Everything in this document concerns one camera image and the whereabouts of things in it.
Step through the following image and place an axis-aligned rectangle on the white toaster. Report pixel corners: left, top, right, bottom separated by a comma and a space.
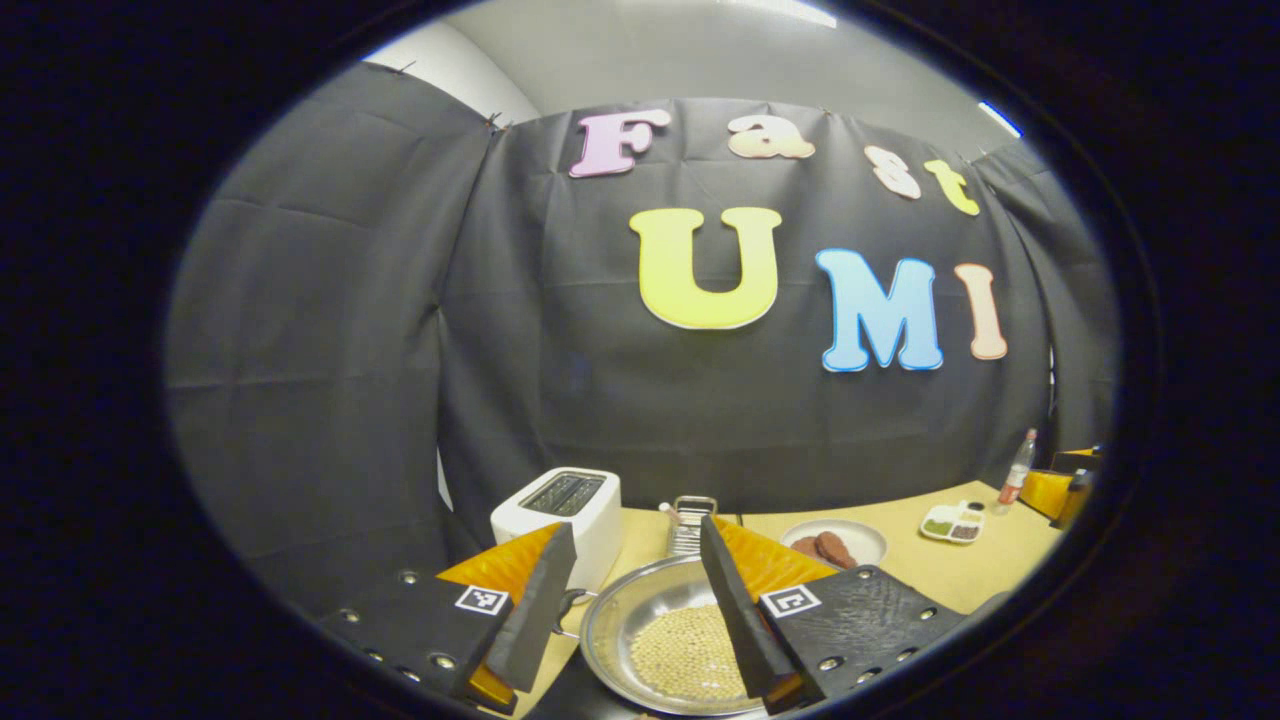
490, 466, 623, 593

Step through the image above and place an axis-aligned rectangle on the black induction cooktop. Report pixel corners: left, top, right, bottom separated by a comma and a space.
525, 650, 651, 720

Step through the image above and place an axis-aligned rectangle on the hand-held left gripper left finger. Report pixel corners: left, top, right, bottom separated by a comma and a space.
320, 520, 579, 716

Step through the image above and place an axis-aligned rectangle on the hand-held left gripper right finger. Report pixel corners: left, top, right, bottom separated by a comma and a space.
698, 514, 969, 716

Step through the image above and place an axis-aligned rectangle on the plastic bottle red label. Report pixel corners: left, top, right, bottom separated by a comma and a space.
995, 428, 1039, 516

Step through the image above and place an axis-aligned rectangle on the black backdrop cloth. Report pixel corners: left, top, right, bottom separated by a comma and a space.
165, 60, 1119, 616

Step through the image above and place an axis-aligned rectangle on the white divided dish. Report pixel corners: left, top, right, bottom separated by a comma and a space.
919, 500, 988, 545

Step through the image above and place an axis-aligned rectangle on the pile of soybeans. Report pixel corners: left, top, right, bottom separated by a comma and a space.
630, 603, 751, 701

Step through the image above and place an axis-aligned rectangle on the wire mesh utensil holder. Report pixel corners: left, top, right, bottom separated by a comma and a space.
667, 495, 719, 559

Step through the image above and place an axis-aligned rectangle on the stainless steel pot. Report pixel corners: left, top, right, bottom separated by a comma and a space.
555, 553, 771, 717

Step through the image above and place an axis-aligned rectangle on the white round plate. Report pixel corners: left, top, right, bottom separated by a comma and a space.
780, 518, 888, 569

